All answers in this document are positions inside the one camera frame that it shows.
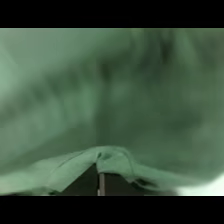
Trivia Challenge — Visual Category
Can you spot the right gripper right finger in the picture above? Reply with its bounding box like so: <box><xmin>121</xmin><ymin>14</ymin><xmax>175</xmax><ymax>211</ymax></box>
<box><xmin>103</xmin><ymin>172</ymin><xmax>158</xmax><ymax>197</ymax></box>

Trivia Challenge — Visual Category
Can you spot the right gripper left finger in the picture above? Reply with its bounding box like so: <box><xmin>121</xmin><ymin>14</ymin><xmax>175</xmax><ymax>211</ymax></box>
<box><xmin>61</xmin><ymin>162</ymin><xmax>100</xmax><ymax>197</ymax></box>

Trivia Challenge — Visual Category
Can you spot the green garment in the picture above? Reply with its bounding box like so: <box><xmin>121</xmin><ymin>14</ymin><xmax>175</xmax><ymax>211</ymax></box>
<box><xmin>0</xmin><ymin>27</ymin><xmax>224</xmax><ymax>197</ymax></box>

